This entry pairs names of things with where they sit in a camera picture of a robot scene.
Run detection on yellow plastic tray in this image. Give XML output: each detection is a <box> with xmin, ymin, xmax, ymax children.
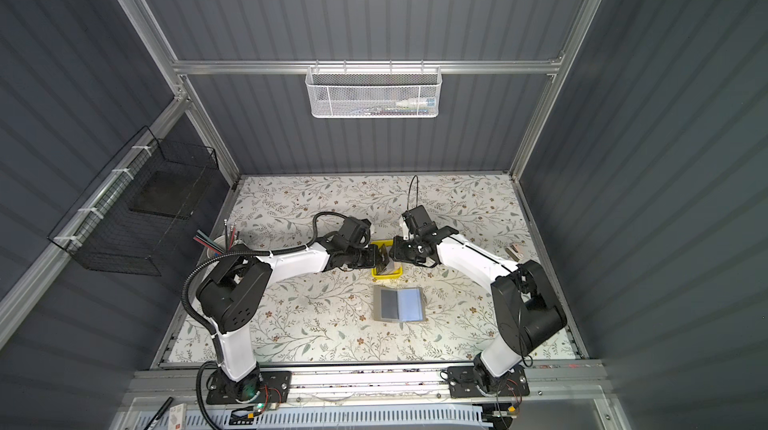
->
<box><xmin>371</xmin><ymin>240</ymin><xmax>403</xmax><ymax>281</ymax></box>

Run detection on black wire basket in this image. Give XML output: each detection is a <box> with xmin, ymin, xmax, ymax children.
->
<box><xmin>48</xmin><ymin>127</ymin><xmax>219</xmax><ymax>277</ymax></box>

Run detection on white pen cup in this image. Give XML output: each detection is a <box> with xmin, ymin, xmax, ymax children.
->
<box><xmin>226</xmin><ymin>240</ymin><xmax>251</xmax><ymax>254</ymax></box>

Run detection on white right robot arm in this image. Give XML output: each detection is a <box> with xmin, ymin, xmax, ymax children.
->
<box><xmin>390</xmin><ymin>205</ymin><xmax>567</xmax><ymax>379</ymax></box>

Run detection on white tube in basket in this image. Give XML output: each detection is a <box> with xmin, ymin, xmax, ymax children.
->
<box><xmin>395</xmin><ymin>97</ymin><xmax>438</xmax><ymax>110</ymax></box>

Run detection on black corrugated left cable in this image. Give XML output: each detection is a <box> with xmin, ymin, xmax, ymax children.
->
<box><xmin>181</xmin><ymin>211</ymin><xmax>349</xmax><ymax>430</ymax></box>

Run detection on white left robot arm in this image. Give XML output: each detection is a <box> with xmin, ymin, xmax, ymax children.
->
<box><xmin>181</xmin><ymin>211</ymin><xmax>388</xmax><ymax>383</ymax></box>

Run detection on pink white small clip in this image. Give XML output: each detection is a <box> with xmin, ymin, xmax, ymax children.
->
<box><xmin>505</xmin><ymin>244</ymin><xmax>523</xmax><ymax>262</ymax></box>

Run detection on white wire mesh basket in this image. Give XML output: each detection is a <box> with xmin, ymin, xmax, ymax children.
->
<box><xmin>305</xmin><ymin>68</ymin><xmax>443</xmax><ymax>119</ymax></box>

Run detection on white slotted cable duct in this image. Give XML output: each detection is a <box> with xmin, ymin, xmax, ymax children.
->
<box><xmin>128</xmin><ymin>404</ymin><xmax>496</xmax><ymax>430</ymax></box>

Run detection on coloured pens in cup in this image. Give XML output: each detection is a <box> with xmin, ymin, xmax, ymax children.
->
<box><xmin>192</xmin><ymin>219</ymin><xmax>242</xmax><ymax>254</ymax></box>

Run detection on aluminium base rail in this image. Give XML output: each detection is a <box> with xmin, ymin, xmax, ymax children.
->
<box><xmin>125</xmin><ymin>360</ymin><xmax>607</xmax><ymax>407</ymax></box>

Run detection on aluminium frame post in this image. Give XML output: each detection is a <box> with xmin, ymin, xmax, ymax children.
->
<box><xmin>117</xmin><ymin>0</ymin><xmax>241</xmax><ymax>186</ymax></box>

